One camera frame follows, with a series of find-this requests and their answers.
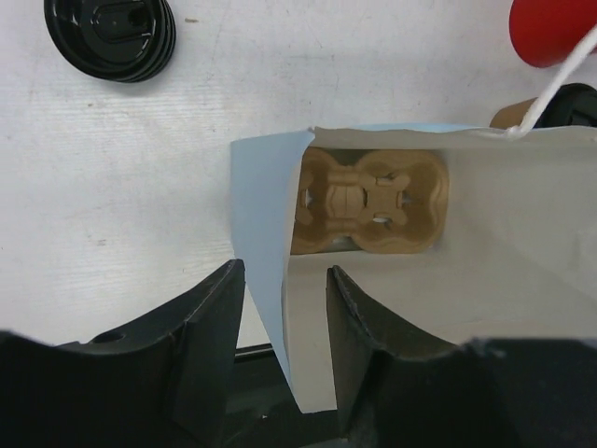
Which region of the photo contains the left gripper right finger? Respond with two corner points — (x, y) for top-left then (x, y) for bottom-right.
(326, 266), (466, 447)

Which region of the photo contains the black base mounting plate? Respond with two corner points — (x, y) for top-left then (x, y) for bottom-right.
(234, 343), (275, 363)

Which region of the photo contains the single brown pulp carrier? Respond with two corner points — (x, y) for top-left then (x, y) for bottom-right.
(291, 147), (450, 255)

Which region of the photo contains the single black cup lid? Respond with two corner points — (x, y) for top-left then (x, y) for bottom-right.
(535, 83), (597, 129)

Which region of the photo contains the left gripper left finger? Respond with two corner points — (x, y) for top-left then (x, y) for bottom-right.
(55, 259), (246, 448)

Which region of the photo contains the single brown paper cup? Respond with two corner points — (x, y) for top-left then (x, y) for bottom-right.
(490, 98), (543, 130)

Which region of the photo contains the blue paper bag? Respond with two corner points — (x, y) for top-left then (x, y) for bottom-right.
(229, 36), (597, 416)

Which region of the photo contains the stack of black lids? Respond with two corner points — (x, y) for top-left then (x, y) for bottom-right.
(44, 0), (176, 84)

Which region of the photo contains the red straw holder cup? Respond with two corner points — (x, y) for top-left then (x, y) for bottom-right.
(508, 0), (596, 68)

